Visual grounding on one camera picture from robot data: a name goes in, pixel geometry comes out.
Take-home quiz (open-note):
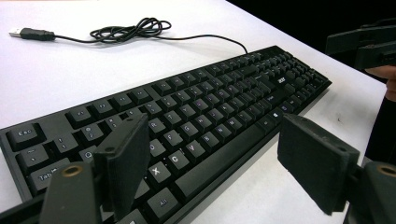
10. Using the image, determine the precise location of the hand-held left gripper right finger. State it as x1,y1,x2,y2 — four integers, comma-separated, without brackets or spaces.
276,113,361,217

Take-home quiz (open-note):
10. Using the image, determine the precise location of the black keyboard cable with plug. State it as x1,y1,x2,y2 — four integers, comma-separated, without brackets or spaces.
8,17,249,54

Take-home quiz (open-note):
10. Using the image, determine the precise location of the black computer keyboard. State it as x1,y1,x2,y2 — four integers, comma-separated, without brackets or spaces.
0,45,332,224

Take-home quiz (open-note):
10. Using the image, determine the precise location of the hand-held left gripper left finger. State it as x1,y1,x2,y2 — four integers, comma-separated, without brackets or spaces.
92,112,151,221

